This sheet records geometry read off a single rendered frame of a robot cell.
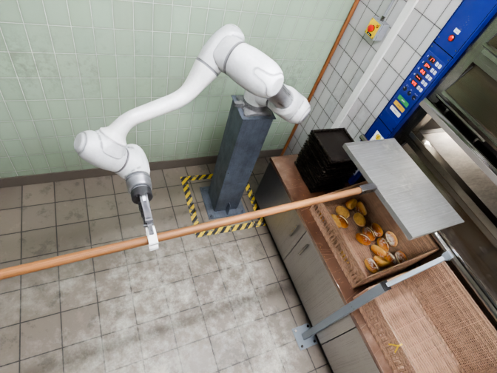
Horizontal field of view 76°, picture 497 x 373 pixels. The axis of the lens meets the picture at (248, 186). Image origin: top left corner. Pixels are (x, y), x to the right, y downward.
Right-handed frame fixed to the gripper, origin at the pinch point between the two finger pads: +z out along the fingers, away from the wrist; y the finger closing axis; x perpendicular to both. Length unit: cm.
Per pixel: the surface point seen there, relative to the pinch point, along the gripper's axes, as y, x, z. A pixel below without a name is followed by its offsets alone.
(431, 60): -32, -153, -48
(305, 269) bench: 86, -96, 4
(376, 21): -29, -149, -91
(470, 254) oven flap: 22, -152, 39
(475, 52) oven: -45, -156, -34
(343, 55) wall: 5, -155, -110
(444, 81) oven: -27, -156, -36
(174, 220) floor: 116, -28, -70
